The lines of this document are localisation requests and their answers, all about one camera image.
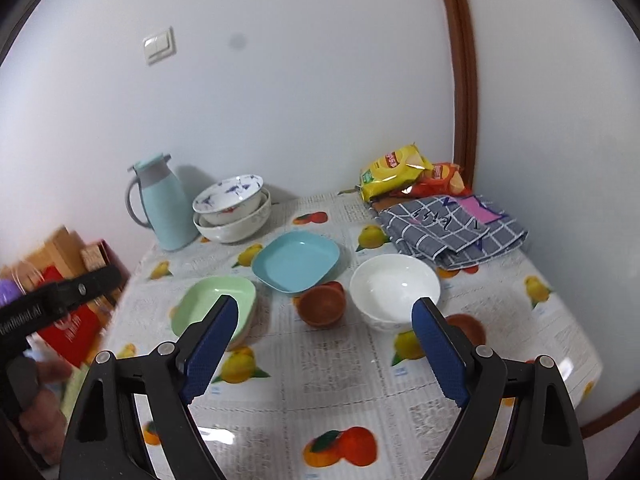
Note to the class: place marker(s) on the white wall light switch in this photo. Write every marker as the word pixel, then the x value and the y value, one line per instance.
pixel 160 45

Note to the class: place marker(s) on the plain white bowl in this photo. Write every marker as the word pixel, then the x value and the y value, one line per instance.
pixel 390 285

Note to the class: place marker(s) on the yellow chip bag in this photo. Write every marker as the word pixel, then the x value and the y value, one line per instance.
pixel 392 170

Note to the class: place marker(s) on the light green square plate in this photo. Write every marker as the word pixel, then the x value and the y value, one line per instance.
pixel 200 300

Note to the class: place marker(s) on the red chip bag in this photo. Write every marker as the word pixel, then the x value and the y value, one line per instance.
pixel 445 180

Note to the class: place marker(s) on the person's left hand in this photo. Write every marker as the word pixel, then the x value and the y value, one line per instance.
pixel 47 425

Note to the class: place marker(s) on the light blue thermos jug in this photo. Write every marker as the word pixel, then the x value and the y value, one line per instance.
pixel 167 200

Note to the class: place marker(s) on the fruit print tablecloth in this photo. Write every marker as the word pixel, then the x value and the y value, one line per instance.
pixel 325 375

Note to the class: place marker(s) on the brown wooden door frame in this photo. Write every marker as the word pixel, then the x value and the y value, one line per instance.
pixel 462 60

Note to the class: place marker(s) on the red box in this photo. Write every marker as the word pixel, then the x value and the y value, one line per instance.
pixel 75 330

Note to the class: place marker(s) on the cardboard box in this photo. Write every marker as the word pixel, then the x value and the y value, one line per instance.
pixel 60 247

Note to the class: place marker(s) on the blue red patterned bowl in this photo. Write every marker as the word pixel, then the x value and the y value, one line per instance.
pixel 227 192

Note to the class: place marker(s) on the white bowl grey scroll print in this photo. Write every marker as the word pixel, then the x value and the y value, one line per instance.
pixel 235 232

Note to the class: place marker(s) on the small brown bowl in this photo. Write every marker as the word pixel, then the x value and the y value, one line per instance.
pixel 320 307
pixel 470 327

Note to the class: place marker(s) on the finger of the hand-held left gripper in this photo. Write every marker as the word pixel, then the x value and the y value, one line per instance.
pixel 85 287

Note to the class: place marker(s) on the light blue square plate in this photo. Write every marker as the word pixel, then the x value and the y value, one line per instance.
pixel 295 262

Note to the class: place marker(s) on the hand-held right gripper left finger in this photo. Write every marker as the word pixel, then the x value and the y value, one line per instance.
pixel 210 350

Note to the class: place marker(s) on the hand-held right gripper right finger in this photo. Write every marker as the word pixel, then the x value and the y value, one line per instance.
pixel 440 355

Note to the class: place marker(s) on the purple object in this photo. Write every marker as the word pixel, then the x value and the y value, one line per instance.
pixel 10 291

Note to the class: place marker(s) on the grey checked cloth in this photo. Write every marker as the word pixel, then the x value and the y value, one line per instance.
pixel 450 235

